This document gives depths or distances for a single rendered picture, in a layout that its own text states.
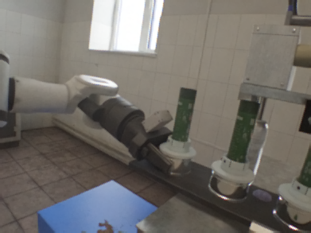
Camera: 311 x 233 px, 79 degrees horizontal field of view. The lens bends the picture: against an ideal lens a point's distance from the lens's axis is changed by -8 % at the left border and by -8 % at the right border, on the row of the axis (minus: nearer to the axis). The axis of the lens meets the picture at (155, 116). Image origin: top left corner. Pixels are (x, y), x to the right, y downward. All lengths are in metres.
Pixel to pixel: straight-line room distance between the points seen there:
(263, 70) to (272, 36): 0.06
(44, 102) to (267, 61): 0.44
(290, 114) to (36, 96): 1.70
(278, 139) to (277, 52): 1.46
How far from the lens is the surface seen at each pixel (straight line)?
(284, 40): 0.44
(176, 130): 0.38
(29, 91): 0.44
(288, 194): 0.35
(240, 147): 0.34
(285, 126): 1.83
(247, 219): 0.34
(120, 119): 0.43
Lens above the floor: 1.21
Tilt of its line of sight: 12 degrees down
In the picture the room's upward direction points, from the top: 9 degrees clockwise
